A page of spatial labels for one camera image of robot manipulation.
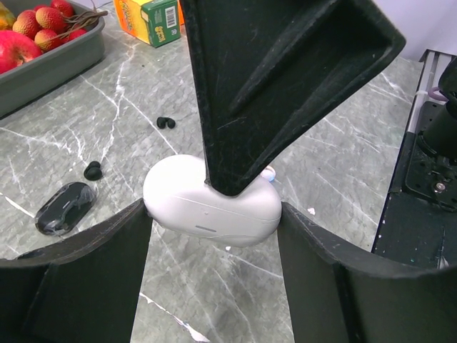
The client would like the black earbud charging case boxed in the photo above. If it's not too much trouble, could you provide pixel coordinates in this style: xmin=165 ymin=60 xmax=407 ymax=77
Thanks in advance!
xmin=35 ymin=182 xmax=96 ymax=236

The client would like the orange pineapple toy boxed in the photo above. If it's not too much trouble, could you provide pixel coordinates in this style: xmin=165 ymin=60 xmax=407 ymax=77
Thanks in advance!
xmin=0 ymin=3 xmax=16 ymax=31

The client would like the white earbud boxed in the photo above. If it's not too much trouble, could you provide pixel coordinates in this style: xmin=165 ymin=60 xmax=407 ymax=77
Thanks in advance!
xmin=261 ymin=166 xmax=276 ymax=182

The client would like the black earbud near case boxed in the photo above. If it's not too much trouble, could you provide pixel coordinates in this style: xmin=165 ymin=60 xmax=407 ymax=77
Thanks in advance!
xmin=84 ymin=161 xmax=103 ymax=181

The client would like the red lychee bunch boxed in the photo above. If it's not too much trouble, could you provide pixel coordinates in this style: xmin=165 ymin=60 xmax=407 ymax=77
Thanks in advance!
xmin=12 ymin=1 xmax=108 ymax=52

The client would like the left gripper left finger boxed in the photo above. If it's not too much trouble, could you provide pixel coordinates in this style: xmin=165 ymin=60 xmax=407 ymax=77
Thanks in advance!
xmin=1 ymin=199 xmax=152 ymax=342

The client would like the green yellow carton right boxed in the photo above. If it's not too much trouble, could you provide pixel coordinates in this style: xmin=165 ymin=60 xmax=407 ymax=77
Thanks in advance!
xmin=113 ymin=0 xmax=183 ymax=48

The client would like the red apple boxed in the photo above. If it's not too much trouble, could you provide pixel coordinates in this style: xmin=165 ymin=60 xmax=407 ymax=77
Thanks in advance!
xmin=0 ymin=30 xmax=42 ymax=74

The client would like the white earbud charging case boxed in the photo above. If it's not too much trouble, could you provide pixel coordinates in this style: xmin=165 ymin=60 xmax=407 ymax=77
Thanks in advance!
xmin=143 ymin=154 xmax=282 ymax=247

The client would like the orange carton far right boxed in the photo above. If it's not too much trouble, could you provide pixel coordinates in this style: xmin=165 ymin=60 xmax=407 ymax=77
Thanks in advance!
xmin=177 ymin=0 xmax=184 ymax=26

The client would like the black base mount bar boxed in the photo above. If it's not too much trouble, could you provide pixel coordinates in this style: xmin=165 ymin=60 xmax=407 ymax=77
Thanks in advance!
xmin=372 ymin=51 xmax=456 ymax=269

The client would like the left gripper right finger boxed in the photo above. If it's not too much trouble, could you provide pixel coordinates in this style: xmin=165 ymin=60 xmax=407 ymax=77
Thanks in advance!
xmin=277 ymin=203 xmax=456 ymax=342

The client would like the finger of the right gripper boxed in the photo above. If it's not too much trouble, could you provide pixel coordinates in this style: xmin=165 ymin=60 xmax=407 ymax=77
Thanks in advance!
xmin=181 ymin=0 xmax=406 ymax=196

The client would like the grey fruit tray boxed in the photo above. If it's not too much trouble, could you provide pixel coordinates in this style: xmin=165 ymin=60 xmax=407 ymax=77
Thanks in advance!
xmin=1 ymin=1 xmax=105 ymax=117

